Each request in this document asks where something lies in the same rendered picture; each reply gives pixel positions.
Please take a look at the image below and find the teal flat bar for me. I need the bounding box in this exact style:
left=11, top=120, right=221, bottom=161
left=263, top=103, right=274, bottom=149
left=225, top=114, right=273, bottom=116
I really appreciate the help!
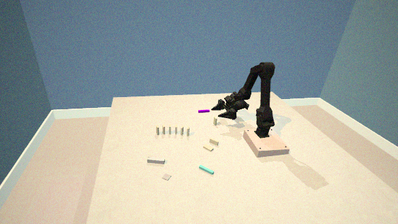
left=199, top=165, right=214, bottom=175

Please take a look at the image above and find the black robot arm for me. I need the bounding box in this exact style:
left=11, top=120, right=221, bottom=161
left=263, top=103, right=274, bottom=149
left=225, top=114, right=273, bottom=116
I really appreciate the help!
left=224, top=62, right=275, bottom=138

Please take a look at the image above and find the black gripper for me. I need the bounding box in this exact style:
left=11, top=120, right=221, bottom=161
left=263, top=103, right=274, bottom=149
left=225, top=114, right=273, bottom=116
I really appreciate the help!
left=211, top=99, right=239, bottom=120

